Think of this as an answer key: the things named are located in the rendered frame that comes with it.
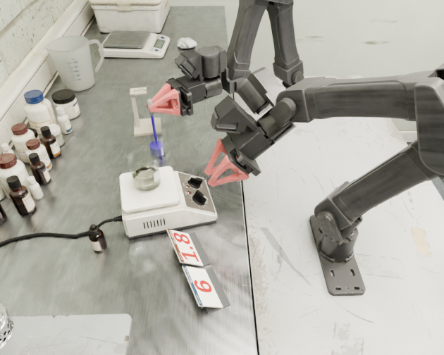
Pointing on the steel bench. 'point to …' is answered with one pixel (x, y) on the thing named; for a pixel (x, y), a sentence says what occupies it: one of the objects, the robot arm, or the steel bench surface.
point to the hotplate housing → (165, 218)
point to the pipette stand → (141, 127)
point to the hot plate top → (170, 187)
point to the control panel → (194, 193)
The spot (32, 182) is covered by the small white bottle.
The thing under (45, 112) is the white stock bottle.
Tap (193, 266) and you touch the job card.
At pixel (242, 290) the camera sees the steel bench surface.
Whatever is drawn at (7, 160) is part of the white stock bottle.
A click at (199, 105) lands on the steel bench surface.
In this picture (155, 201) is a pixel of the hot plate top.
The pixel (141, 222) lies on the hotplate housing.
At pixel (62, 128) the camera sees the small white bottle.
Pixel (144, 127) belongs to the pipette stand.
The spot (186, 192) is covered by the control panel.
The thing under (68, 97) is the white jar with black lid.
